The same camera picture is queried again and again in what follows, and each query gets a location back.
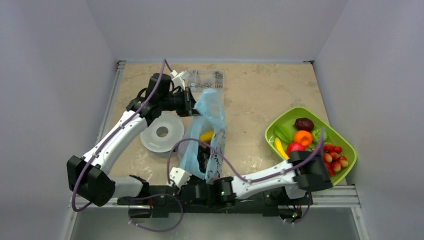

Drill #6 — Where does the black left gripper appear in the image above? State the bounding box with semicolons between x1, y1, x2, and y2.
159;86;205;117

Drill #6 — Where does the blue plastic bag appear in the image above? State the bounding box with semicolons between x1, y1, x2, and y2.
177;88;227;182

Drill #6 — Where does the yellow fake mango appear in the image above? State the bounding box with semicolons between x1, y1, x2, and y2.
198;130;215;144

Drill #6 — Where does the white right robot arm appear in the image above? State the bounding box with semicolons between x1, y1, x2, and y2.
168;149;333;208

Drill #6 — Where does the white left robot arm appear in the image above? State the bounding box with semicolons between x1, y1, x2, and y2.
66;70;197;212

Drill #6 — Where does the orange fake fruit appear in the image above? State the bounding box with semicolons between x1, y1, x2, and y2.
293;130;314;147

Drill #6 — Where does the clear plastic screw box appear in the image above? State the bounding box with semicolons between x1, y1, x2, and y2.
185;69;225;104

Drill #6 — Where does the dark grape bunch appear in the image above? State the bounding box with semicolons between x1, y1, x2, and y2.
197;144;211;173

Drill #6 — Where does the yellow banana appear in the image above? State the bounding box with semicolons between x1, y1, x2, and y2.
273;137;290;160

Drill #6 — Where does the green starfruit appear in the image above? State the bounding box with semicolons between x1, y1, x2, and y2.
273;125;293;144

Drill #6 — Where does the dark red apple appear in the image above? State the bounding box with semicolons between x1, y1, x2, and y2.
293;117;315;132

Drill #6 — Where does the green custard apple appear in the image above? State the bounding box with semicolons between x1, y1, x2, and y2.
310;128;328;144

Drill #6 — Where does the green plastic bowl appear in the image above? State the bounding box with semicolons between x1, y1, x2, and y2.
264;106;357;185

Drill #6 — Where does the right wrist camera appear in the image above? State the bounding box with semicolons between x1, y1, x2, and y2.
167;167;192;189

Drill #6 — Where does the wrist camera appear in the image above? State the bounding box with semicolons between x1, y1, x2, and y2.
167;167;192;189
170;70;191;91

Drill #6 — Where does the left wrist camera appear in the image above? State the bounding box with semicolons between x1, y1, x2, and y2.
170;70;191;91

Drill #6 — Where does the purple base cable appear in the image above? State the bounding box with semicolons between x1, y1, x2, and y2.
127;194;184;233

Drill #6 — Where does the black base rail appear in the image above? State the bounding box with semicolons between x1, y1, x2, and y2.
117;174;317;220

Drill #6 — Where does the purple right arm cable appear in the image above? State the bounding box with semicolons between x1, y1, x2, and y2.
166;127;326;185

